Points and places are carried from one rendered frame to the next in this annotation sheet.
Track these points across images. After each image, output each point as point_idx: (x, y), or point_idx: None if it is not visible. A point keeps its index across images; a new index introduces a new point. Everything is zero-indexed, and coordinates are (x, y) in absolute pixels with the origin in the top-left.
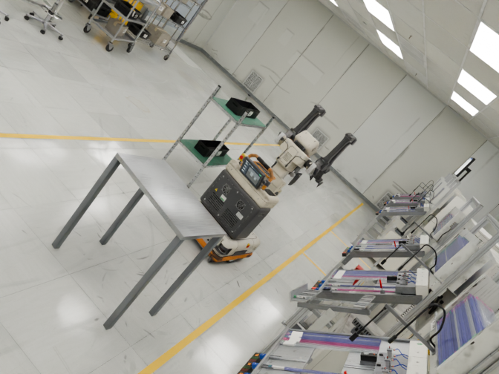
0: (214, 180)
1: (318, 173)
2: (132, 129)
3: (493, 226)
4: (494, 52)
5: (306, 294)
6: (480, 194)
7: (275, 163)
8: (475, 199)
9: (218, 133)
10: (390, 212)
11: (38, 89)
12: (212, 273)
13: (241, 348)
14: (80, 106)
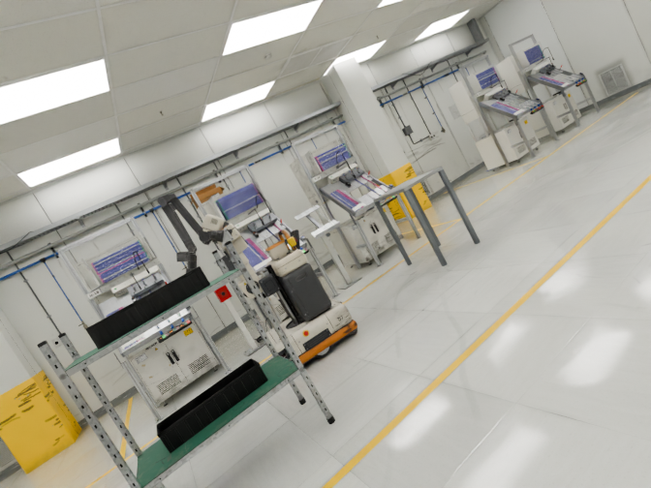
0: (318, 279)
1: (196, 259)
2: (378, 479)
3: (231, 174)
4: (39, 92)
5: (325, 228)
6: None
7: (232, 266)
8: (94, 233)
9: (126, 464)
10: None
11: (649, 345)
12: None
13: (347, 291)
14: (537, 405)
